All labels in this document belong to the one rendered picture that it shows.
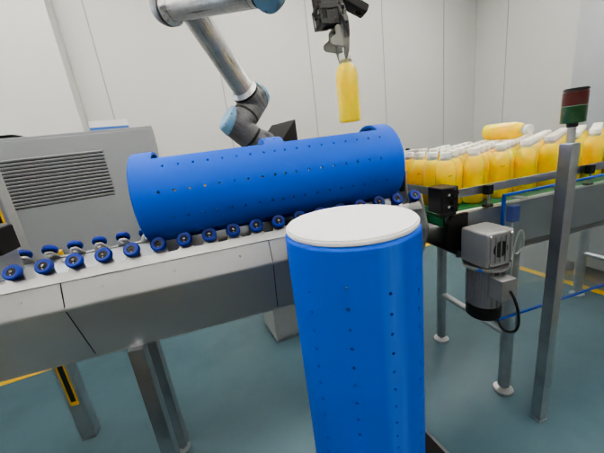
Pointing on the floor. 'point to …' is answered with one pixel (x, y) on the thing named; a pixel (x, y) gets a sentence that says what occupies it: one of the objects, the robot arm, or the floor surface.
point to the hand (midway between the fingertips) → (344, 55)
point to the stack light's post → (555, 275)
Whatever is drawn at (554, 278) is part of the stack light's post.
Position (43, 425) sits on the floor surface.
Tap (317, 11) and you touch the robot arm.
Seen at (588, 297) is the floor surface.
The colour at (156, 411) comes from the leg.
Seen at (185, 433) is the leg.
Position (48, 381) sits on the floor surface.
